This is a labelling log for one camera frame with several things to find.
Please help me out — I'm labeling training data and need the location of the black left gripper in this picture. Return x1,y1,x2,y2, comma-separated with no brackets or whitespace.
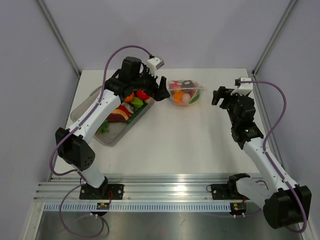
131,65,170,101

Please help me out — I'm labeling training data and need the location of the orange toy orange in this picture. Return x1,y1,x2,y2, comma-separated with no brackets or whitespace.
124,92,135,103
172,91,184,105

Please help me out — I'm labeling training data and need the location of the clear zip top bag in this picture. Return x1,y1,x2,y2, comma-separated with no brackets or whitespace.
167,80,205,106

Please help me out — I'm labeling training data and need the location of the dark red toy apple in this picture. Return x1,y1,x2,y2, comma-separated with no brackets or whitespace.
180,80,197,89

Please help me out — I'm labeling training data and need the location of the pink toy egg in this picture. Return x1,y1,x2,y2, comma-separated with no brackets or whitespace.
181,93,191,104

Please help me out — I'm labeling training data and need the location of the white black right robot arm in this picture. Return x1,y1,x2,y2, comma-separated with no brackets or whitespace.
212,86,312,232

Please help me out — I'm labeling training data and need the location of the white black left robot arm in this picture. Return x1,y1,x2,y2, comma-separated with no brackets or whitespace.
54,56,170,199

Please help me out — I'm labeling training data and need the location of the clear plastic food tray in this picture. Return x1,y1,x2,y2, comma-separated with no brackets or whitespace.
70,86,155,146

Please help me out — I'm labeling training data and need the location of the bright red toy tomato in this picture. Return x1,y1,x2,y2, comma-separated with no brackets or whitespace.
135,90,150,101

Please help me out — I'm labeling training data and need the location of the green toy lime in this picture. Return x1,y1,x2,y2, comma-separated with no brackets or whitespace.
130,97,144,109

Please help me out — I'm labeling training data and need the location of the red toy chili pepper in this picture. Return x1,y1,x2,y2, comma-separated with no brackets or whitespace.
117,105,131,120

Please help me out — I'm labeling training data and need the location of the toy raw meat slab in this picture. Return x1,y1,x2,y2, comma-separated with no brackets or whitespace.
106,113,129,123

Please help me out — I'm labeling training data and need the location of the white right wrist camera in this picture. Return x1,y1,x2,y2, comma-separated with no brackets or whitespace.
231,77,253,96

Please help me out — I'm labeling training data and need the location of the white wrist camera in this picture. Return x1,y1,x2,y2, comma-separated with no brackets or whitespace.
146,56,165,77
231,77,253,96

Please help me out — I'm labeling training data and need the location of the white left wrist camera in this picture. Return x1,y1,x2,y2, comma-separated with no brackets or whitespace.
146,56,165,77

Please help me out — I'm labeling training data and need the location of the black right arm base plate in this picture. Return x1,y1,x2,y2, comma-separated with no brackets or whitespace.
206,183,248,201

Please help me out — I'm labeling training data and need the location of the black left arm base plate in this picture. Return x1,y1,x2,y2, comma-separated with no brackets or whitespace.
79,184,124,200

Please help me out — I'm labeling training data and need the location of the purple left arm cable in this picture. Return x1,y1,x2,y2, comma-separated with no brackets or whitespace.
49,44,153,237

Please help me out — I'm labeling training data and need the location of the aluminium rail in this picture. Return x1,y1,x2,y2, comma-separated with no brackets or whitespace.
33,173,230,202

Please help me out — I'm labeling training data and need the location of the white slotted cable duct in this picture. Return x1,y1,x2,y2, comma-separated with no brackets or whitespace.
44,201,231,213

